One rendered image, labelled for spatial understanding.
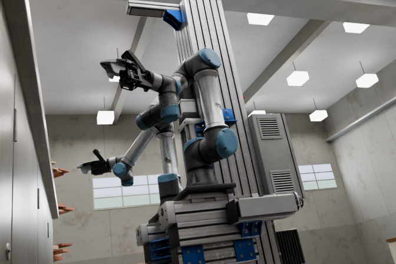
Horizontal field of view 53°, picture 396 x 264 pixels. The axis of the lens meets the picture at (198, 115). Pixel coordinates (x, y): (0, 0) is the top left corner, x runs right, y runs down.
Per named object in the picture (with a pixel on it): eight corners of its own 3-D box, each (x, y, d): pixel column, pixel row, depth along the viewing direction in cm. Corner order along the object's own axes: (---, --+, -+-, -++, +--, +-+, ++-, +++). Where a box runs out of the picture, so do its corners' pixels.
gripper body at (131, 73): (130, 76, 145) (155, 84, 154) (126, 58, 149) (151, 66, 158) (118, 88, 150) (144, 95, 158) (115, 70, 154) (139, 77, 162)
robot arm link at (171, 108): (166, 127, 166) (162, 104, 170) (184, 117, 159) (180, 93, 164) (151, 124, 161) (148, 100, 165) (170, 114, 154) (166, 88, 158)
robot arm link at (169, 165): (161, 200, 228) (151, 113, 249) (166, 204, 241) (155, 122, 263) (182, 196, 227) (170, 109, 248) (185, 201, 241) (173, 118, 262)
